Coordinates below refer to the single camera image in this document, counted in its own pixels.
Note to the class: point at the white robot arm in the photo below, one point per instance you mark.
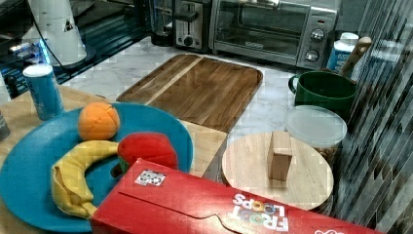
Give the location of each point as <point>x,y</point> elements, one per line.
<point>55,26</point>

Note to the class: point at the wooden cutting board tray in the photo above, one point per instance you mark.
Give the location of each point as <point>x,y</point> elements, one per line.
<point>204,91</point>

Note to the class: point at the red plush apple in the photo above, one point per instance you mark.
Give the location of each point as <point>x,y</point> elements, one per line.
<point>152,147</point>

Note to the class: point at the jar with wooden lid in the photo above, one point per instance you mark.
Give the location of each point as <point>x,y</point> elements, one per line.
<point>279,167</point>

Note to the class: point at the red Froot Loops box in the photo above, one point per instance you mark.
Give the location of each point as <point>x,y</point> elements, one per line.
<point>153,199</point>

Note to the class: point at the black slot toaster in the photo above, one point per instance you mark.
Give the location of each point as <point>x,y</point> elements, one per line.
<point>191,20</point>

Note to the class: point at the orange plush fruit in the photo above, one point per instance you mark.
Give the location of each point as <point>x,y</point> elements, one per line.
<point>98,121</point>

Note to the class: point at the black coffee maker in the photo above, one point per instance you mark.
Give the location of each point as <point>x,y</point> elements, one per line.
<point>159,21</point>

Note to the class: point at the silver toaster oven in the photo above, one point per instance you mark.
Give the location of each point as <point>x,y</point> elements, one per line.
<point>294,32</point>

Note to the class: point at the blue white bottle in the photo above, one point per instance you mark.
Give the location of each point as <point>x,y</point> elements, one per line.
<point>341,51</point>

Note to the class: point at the yellow plush banana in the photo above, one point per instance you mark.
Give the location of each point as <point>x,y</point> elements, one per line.
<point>69,187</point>

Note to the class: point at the blue shaker white cap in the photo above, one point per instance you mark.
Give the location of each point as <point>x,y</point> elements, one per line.
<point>41,82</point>

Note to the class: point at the wooden spoon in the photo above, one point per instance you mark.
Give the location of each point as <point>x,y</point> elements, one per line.
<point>363,44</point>

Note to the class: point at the blue round plate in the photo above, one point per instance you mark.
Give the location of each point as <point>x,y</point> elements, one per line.
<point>26,172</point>

